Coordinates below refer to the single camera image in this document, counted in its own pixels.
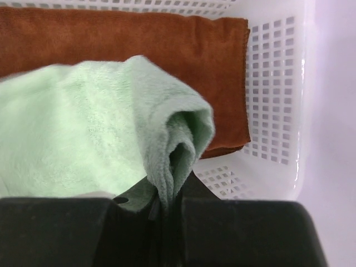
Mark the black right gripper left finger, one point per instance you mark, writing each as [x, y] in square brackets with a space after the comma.
[82, 231]

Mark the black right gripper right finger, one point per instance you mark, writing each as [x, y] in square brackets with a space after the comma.
[216, 232]

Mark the white basket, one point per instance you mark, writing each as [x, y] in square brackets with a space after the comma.
[280, 78]

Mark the mint green towel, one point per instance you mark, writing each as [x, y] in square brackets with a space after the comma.
[100, 126]

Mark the rust brown towel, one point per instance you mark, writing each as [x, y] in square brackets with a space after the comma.
[208, 55]

